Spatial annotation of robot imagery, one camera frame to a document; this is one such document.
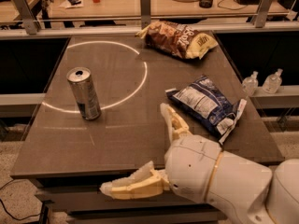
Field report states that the clear sanitizer bottle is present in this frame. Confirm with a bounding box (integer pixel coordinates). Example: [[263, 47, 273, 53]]
[[242, 71, 258, 96], [263, 68, 283, 94]]

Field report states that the blue chip bag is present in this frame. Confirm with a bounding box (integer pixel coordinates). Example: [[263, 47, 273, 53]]
[[165, 75, 247, 145]]

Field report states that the clear sanitizer bottle right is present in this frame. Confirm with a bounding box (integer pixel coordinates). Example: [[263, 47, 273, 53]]
[[263, 68, 283, 94]]

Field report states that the black mesh pen cup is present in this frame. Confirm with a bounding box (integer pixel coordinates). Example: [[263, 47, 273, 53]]
[[199, 0, 214, 8]]

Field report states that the clear sanitizer bottle left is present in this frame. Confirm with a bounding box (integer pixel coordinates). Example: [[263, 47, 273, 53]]
[[242, 71, 258, 96]]

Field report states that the brown chip bag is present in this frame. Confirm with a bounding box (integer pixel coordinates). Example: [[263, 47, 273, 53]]
[[136, 21, 218, 59]]

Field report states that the black floor cable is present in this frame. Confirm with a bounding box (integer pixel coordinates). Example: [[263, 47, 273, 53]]
[[0, 179, 43, 221]]

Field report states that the metal railing frame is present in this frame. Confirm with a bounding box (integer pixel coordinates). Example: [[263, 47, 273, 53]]
[[0, 0, 299, 39]]

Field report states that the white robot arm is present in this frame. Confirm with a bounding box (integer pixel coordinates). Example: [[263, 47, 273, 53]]
[[100, 104, 299, 224]]

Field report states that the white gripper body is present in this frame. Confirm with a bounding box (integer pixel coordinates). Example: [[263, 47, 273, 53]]
[[164, 135, 221, 203]]

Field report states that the silver redbull can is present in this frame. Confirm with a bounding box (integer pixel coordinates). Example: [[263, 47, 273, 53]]
[[66, 67, 102, 120]]

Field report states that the black cable on desk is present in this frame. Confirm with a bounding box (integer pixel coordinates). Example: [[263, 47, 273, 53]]
[[217, 0, 250, 11]]

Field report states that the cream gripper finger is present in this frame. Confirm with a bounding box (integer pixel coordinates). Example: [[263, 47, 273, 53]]
[[160, 103, 192, 143], [99, 161, 170, 200]]

